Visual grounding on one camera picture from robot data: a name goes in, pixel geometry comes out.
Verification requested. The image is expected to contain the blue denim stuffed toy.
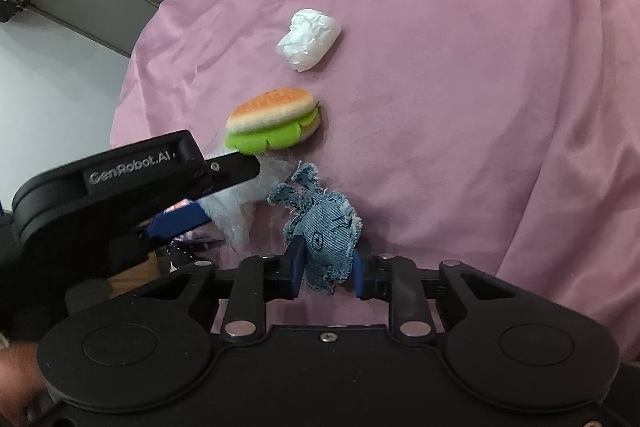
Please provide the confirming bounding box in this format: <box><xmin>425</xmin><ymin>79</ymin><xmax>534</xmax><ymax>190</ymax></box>
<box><xmin>267</xmin><ymin>163</ymin><xmax>364</xmax><ymax>295</ymax></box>

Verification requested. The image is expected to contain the brown cardboard box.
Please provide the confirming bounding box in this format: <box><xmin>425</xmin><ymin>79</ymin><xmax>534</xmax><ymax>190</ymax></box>
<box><xmin>107</xmin><ymin>249</ymin><xmax>173</xmax><ymax>294</ymax></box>

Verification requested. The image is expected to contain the white plastic bag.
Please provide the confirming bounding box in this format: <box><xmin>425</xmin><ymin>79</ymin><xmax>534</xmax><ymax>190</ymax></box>
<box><xmin>276</xmin><ymin>8</ymin><xmax>343</xmax><ymax>72</ymax></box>

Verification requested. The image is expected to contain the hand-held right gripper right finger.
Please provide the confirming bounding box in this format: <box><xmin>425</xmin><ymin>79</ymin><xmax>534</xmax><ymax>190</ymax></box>
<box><xmin>351</xmin><ymin>252</ymin><xmax>568</xmax><ymax>340</ymax></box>

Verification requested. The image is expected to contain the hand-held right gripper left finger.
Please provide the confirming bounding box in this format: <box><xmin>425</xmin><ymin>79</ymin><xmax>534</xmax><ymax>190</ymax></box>
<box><xmin>127</xmin><ymin>238</ymin><xmax>306</xmax><ymax>340</ymax></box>

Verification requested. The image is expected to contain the pink bed sheet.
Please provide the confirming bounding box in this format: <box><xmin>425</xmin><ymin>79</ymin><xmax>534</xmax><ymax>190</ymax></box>
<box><xmin>109</xmin><ymin>0</ymin><xmax>640</xmax><ymax>365</ymax></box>

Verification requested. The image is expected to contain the watermelon slice toy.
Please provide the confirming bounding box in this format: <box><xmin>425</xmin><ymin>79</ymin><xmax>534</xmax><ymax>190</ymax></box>
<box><xmin>224</xmin><ymin>88</ymin><xmax>322</xmax><ymax>154</ymax></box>

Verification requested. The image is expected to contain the fluffy grey-blue plush toy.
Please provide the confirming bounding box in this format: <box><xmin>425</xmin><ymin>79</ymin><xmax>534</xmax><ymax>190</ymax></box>
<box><xmin>199</xmin><ymin>146</ymin><xmax>296</xmax><ymax>254</ymax></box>

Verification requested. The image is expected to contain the person's left hand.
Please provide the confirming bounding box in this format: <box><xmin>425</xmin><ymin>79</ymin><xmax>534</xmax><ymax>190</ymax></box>
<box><xmin>0</xmin><ymin>341</ymin><xmax>47</xmax><ymax>427</ymax></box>

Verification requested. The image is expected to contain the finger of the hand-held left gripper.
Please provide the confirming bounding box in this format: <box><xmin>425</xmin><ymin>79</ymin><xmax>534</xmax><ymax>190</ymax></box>
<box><xmin>200</xmin><ymin>151</ymin><xmax>262</xmax><ymax>200</ymax></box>
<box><xmin>147</xmin><ymin>199</ymin><xmax>211</xmax><ymax>240</ymax></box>

